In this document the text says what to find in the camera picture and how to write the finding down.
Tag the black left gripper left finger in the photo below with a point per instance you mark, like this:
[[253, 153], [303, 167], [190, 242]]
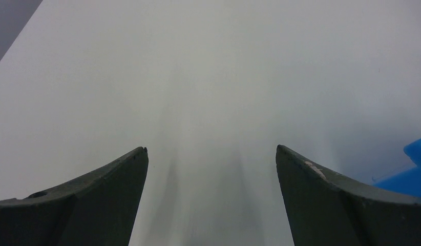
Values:
[[97, 208]]

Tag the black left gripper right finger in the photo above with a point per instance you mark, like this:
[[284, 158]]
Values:
[[325, 207]]

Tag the blue plastic bin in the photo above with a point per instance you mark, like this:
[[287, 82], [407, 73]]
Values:
[[409, 181]]

